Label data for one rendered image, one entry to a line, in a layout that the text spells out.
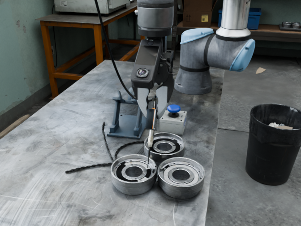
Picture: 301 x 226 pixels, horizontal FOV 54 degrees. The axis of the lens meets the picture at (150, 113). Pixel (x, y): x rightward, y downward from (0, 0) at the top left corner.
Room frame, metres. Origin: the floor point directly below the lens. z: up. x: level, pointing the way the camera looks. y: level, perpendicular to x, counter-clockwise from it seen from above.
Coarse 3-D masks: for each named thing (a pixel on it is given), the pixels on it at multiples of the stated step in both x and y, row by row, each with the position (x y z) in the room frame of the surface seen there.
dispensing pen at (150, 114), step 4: (156, 96) 0.64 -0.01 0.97; (152, 100) 0.64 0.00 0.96; (156, 100) 0.64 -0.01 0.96; (156, 104) 0.64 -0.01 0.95; (148, 112) 0.61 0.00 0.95; (152, 112) 0.61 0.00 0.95; (148, 116) 0.60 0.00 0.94; (152, 116) 0.60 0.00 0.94; (148, 120) 0.60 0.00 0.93; (152, 120) 0.60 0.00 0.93; (148, 124) 0.59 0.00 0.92; (152, 124) 0.59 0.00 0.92; (148, 128) 0.59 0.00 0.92; (152, 132) 0.59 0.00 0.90; (152, 136) 0.59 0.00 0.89; (148, 140) 0.59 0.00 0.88; (152, 140) 0.59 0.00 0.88; (148, 144) 0.58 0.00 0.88; (148, 152) 0.57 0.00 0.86; (148, 156) 0.57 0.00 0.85; (148, 160) 0.56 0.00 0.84
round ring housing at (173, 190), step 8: (168, 160) 0.57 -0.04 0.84; (176, 160) 0.58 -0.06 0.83; (184, 160) 0.58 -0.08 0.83; (192, 160) 0.57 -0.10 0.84; (160, 168) 0.55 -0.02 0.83; (176, 168) 0.56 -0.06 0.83; (184, 168) 0.55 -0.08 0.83; (200, 168) 0.55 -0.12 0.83; (160, 176) 0.51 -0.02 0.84; (168, 176) 0.52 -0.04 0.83; (176, 176) 0.55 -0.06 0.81; (184, 176) 0.55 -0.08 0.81; (192, 176) 0.52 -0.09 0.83; (200, 176) 0.52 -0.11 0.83; (160, 184) 0.51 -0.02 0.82; (168, 184) 0.49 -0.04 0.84; (192, 184) 0.48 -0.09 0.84; (200, 184) 0.49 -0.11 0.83; (168, 192) 0.49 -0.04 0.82; (176, 192) 0.48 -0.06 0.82; (184, 192) 0.48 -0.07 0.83; (192, 192) 0.48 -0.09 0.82
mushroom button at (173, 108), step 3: (171, 105) 0.79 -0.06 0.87; (174, 105) 0.79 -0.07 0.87; (177, 105) 0.79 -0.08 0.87; (168, 108) 0.78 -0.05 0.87; (171, 108) 0.77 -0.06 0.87; (174, 108) 0.77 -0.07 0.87; (177, 108) 0.78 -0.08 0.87; (180, 108) 0.78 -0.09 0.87; (168, 111) 0.78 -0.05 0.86; (171, 111) 0.77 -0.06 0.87; (174, 111) 0.77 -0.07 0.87; (177, 111) 0.77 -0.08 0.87; (174, 114) 0.78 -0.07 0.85
